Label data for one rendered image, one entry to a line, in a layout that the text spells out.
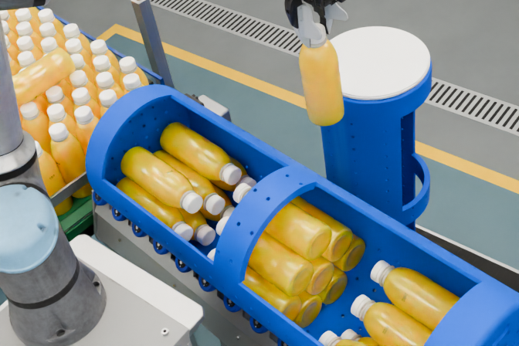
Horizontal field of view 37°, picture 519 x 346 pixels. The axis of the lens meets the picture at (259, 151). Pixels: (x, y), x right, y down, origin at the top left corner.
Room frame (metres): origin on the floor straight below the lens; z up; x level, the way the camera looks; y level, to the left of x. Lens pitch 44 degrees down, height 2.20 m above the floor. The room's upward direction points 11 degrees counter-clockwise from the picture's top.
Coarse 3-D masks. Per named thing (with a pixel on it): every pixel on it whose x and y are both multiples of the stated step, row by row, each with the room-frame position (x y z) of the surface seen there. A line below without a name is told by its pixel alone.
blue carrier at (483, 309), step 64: (128, 128) 1.24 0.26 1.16; (192, 128) 1.32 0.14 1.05; (256, 192) 0.91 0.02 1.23; (320, 192) 1.01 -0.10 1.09; (192, 256) 0.90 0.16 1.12; (384, 256) 0.87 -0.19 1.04; (448, 256) 0.72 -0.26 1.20; (256, 320) 0.78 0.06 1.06; (320, 320) 0.82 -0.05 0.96; (448, 320) 0.59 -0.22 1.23; (512, 320) 0.60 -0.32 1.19
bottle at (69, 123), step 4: (64, 116) 1.42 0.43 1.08; (68, 116) 1.43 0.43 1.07; (52, 120) 1.41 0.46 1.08; (56, 120) 1.41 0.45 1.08; (60, 120) 1.41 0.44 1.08; (64, 120) 1.41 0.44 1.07; (68, 120) 1.42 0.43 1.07; (72, 120) 1.42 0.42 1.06; (52, 124) 1.41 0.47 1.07; (64, 124) 1.41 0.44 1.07; (68, 124) 1.41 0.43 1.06; (72, 124) 1.42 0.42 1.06; (68, 128) 1.40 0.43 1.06; (72, 128) 1.41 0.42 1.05; (72, 132) 1.40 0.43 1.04
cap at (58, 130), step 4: (56, 124) 1.37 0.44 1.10; (60, 124) 1.37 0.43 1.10; (52, 128) 1.36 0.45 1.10; (56, 128) 1.36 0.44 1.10; (60, 128) 1.35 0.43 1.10; (64, 128) 1.35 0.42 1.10; (52, 132) 1.35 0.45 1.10; (56, 132) 1.34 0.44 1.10; (60, 132) 1.34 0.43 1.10; (64, 132) 1.35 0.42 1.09; (52, 136) 1.34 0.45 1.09; (56, 136) 1.34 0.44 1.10; (60, 136) 1.34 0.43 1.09; (64, 136) 1.34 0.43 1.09
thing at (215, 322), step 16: (96, 224) 1.26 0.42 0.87; (112, 240) 1.21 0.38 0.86; (128, 240) 1.16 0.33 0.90; (128, 256) 1.15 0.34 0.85; (144, 256) 1.11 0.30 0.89; (160, 272) 1.07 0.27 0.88; (176, 288) 1.02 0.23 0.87; (208, 304) 0.94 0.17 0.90; (208, 320) 0.93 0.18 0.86; (224, 320) 0.90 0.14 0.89; (224, 336) 0.89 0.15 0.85; (240, 336) 0.86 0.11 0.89; (272, 336) 0.82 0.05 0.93
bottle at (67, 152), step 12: (60, 144) 1.33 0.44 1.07; (72, 144) 1.34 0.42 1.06; (60, 156) 1.32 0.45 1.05; (72, 156) 1.33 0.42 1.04; (84, 156) 1.35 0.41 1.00; (60, 168) 1.33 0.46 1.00; (72, 168) 1.32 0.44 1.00; (84, 168) 1.34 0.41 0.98; (72, 180) 1.32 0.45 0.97; (84, 192) 1.32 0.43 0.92
